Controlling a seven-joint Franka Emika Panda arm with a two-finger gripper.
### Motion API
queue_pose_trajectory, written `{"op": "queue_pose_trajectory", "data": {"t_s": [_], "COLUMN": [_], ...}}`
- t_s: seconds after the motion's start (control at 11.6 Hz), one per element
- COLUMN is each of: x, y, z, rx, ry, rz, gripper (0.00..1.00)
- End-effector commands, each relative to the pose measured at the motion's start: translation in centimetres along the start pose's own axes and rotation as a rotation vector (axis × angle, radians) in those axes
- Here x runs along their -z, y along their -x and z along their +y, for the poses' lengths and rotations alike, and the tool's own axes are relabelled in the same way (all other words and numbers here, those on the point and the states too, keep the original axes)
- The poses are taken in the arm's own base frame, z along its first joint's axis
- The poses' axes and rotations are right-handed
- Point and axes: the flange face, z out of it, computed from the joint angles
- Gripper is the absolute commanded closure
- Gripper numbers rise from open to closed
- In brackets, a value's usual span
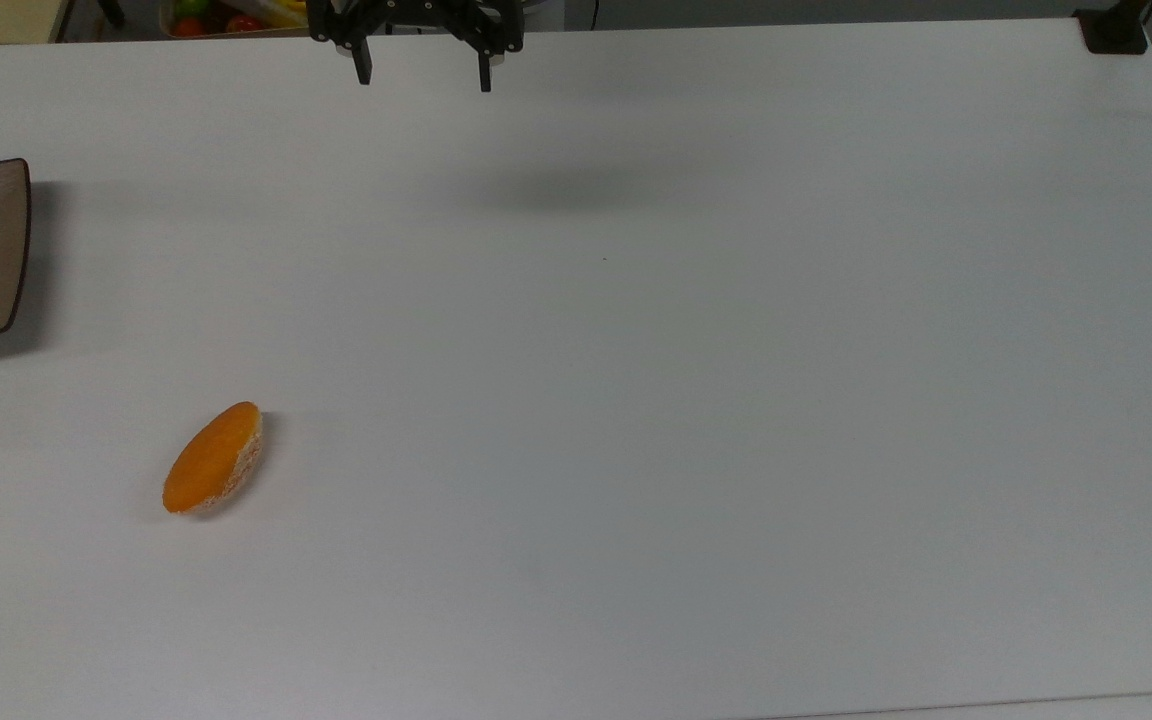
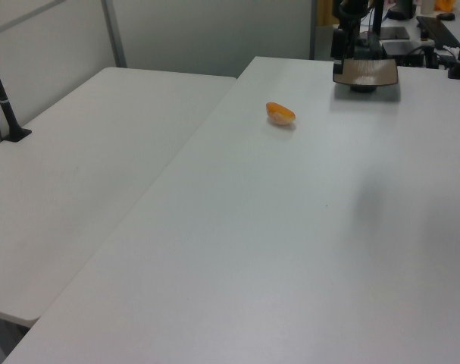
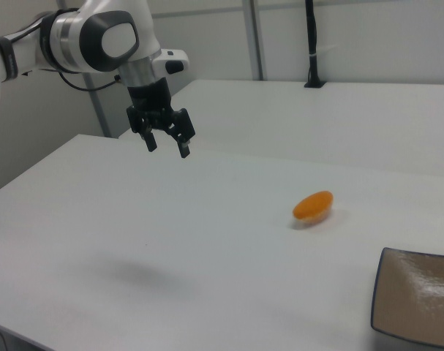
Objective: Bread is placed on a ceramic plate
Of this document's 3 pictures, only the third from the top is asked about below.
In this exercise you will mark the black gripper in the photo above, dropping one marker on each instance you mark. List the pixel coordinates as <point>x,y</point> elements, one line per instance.
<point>152,106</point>

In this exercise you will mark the orange bread roll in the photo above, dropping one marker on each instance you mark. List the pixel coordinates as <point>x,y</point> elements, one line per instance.
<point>313,206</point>

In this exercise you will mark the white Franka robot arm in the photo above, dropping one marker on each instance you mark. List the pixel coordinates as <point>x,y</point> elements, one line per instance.
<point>71,40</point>

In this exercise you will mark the brown square ceramic plate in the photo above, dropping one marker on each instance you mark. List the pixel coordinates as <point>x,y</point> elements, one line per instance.
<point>415,292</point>

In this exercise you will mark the grey metal partition post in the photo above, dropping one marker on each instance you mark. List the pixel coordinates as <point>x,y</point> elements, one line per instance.
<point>99,109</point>
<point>254,40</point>

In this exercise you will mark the black camera stand, white band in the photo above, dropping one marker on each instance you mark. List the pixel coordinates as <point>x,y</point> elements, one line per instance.
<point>312,44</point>

